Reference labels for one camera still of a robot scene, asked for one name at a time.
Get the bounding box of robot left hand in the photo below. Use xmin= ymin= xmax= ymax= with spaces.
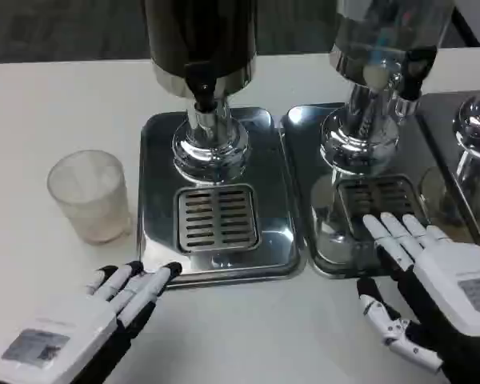
xmin=0 ymin=260 xmax=184 ymax=384

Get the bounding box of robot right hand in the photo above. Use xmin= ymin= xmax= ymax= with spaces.
xmin=356 ymin=213 xmax=480 ymax=384

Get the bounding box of clear ribbed glass cup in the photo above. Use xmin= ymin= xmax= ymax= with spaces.
xmin=46 ymin=149 xmax=133 ymax=246

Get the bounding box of black tap of dark dispenser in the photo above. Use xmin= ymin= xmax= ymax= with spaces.
xmin=183 ymin=62 xmax=218 ymax=112

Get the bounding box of slotted steel drip grid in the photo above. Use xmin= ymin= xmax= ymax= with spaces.
xmin=334 ymin=174 xmax=429 ymax=233
xmin=175 ymin=183 xmax=262 ymax=254

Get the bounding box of clear drink dispenser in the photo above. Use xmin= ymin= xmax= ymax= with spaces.
xmin=319 ymin=0 xmax=455 ymax=177

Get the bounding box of steel drip tray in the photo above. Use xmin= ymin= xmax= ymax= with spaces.
xmin=282 ymin=102 xmax=478 ymax=280
xmin=137 ymin=106 xmax=308 ymax=290

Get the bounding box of black tap of clear dispenser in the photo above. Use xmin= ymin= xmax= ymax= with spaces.
xmin=399 ymin=46 xmax=439 ymax=101

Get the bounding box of dark drink dispenser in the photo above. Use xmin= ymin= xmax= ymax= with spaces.
xmin=139 ymin=0 xmax=259 ymax=185

